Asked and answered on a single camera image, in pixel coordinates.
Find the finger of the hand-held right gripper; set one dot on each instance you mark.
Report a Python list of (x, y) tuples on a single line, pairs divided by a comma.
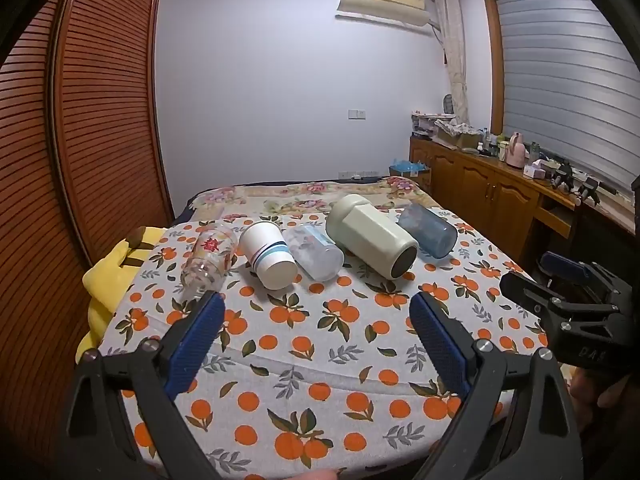
[(560, 263), (525, 287)]

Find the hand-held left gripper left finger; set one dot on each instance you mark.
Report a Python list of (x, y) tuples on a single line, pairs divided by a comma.
[(194, 347)]

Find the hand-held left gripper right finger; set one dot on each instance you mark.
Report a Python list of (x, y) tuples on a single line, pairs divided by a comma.
[(440, 345)]

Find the clear glass cup red print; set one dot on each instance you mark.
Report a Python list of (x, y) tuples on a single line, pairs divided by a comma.
[(207, 257)]

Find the blue translucent cup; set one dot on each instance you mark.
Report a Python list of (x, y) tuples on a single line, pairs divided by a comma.
[(430, 230)]

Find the white striped paper cup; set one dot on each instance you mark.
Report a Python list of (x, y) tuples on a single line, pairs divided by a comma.
[(265, 252)]

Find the cream insulated cup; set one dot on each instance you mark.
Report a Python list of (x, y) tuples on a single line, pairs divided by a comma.
[(367, 232)]

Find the clear plastic cup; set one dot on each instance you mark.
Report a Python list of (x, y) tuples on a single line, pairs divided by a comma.
[(320, 257)]

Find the person's right hand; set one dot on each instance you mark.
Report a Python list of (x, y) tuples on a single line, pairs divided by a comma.
[(582, 392)]

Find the black clamp tool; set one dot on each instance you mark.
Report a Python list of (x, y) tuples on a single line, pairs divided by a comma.
[(564, 176), (589, 190)]

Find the pink tissue box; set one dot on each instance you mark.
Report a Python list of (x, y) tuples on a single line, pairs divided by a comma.
[(537, 170)]

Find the yellow plush toy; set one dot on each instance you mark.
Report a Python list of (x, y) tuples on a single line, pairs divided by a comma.
[(107, 280)]

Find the wooden sideboard cabinet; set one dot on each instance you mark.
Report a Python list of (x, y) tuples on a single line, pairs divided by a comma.
[(480, 185)]

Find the green bottle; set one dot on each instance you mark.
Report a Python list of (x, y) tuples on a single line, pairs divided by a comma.
[(534, 151)]

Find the orange fruit print blanket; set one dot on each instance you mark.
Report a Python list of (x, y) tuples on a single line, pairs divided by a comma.
[(310, 360)]

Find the pink kettle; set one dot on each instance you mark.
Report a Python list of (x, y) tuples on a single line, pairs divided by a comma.
[(515, 152)]

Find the open cardboard box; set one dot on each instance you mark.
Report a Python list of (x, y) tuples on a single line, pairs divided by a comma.
[(457, 135)]

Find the floral bed blanket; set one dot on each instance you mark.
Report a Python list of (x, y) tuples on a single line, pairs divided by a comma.
[(300, 195)]

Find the stack of small boxes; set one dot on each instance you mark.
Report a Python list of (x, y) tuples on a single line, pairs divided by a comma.
[(424, 125)]

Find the small desk fan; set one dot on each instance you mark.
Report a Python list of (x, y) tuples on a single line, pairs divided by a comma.
[(449, 105)]

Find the grey window blind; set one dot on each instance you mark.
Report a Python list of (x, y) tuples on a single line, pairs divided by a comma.
[(565, 70)]

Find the wooden louvred wardrobe door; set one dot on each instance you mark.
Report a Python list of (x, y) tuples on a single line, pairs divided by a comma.
[(30, 210), (110, 110)]

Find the patterned white curtain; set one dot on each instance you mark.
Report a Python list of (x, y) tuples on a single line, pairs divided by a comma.
[(452, 50)]

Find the white wall socket strip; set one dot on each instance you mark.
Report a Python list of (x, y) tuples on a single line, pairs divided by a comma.
[(357, 174)]

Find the wooden window frame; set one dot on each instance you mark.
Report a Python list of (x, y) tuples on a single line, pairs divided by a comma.
[(494, 70)]

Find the white wall switch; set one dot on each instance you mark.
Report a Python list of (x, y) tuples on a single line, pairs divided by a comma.
[(357, 113)]

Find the cream wall air conditioner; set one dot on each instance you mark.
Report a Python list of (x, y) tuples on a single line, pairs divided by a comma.
[(385, 0)]

